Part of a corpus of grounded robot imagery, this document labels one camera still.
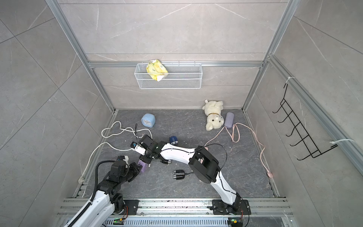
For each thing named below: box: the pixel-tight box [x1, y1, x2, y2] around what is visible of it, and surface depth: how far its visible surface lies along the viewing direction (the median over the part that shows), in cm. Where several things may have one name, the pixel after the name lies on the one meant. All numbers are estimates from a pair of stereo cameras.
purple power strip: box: [137, 159, 147, 173], surface depth 87 cm
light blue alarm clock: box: [140, 113, 156, 128], surface depth 106 cm
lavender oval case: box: [224, 111, 235, 129], surface depth 112 cm
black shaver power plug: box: [172, 169, 185, 181], surface depth 85 cm
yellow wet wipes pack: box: [146, 59, 169, 82], surface depth 88 cm
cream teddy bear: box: [201, 99, 225, 131], surface depth 109 cm
